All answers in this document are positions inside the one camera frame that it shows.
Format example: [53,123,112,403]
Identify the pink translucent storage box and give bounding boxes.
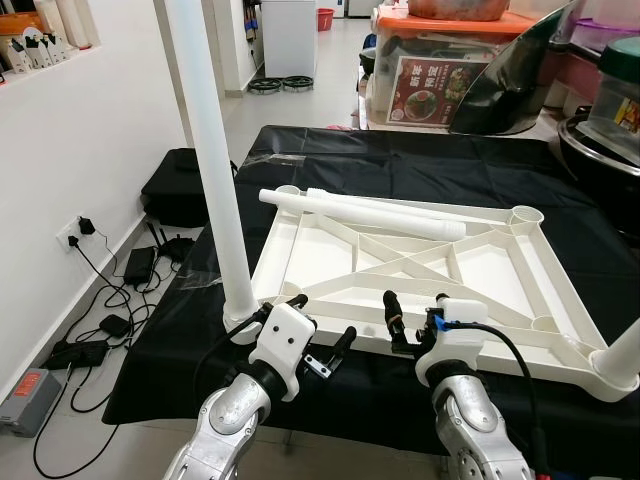
[545,0,640,111]

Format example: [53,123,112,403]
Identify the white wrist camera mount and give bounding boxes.
[248,300,319,401]
[415,297,489,386]

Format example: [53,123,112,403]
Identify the grey box red label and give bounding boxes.
[0,368,63,436]

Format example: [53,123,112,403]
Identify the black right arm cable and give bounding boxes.
[460,322,549,479]

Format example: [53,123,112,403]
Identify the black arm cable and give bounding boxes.
[190,305,276,401]
[460,322,549,479]

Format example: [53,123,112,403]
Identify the black power strip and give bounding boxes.
[48,340,111,369]

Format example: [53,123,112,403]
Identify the small black power adapter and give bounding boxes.
[100,315,131,338]

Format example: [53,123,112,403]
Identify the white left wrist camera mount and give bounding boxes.
[248,300,319,401]

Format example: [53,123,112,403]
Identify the black carry bag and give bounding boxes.
[140,148,236,229]

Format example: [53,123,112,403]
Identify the white plastic table top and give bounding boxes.
[225,183,640,393]

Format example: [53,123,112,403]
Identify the brown plastic basin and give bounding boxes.
[405,0,511,21]

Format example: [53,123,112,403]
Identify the clear tape strip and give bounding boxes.
[170,265,221,291]
[235,150,306,169]

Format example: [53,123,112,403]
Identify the green round pot lid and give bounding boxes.
[600,35,640,83]

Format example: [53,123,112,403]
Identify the clear storage box orange lid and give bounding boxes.
[368,8,541,131]

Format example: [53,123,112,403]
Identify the black shiny plastic bag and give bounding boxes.
[450,0,586,136]

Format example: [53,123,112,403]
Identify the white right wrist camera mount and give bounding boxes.
[415,297,489,386]

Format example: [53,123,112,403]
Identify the black round stool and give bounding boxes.
[595,170,640,241]

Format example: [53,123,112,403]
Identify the red food poster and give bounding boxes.
[388,55,486,126]

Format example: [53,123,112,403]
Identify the black table cloth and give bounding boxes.
[105,125,640,456]

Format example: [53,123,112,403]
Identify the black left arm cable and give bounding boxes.
[190,305,276,401]

